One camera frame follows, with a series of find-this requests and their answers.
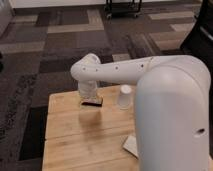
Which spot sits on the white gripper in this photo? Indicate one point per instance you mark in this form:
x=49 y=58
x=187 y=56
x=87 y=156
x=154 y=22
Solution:
x=88 y=89

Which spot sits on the white paper cup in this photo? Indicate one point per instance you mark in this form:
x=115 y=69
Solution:
x=125 y=96

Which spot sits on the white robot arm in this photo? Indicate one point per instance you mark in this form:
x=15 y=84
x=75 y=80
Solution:
x=171 y=105

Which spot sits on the white sponge block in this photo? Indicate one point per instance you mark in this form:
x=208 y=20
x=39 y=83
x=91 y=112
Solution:
x=130 y=145

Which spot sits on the black wheeled cart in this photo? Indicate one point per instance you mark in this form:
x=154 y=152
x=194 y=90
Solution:
x=120 y=9

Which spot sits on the black office chair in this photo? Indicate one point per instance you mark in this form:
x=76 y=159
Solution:
x=199 y=41

